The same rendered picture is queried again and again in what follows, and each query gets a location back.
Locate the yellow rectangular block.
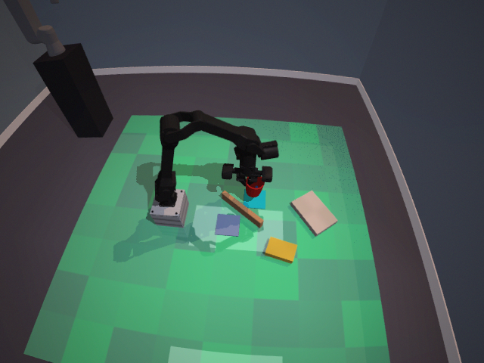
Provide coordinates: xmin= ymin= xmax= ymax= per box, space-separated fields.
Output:
xmin=265 ymin=237 xmax=298 ymax=264

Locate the beige flat rectangular slab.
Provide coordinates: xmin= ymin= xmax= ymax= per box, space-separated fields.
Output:
xmin=290 ymin=191 xmax=338 ymax=236

